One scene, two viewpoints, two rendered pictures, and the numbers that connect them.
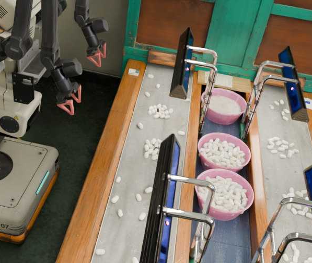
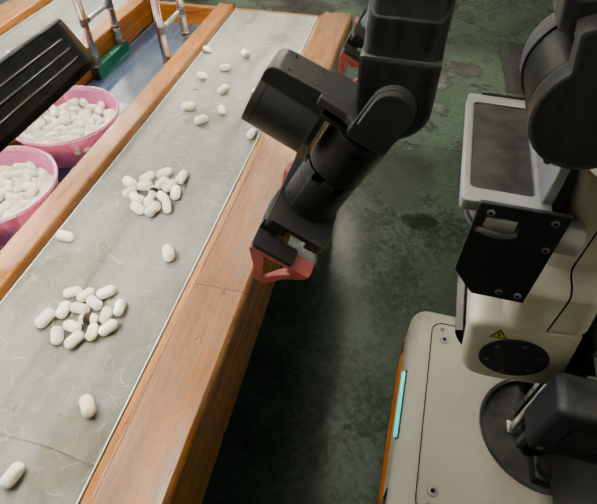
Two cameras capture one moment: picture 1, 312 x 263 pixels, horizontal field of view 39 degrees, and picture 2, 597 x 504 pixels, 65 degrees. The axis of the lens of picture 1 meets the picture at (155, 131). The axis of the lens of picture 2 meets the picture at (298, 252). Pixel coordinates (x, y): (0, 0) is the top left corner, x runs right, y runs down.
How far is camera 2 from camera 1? 246 cm
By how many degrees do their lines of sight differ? 94
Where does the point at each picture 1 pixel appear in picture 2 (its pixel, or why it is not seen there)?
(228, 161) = (1, 174)
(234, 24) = not seen: outside the picture
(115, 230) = not seen: hidden behind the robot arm
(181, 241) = (178, 61)
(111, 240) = not seen: hidden behind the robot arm
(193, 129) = (24, 238)
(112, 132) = (250, 217)
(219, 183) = (59, 136)
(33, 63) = (516, 140)
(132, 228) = (240, 83)
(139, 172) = (208, 150)
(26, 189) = (427, 367)
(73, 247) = (319, 56)
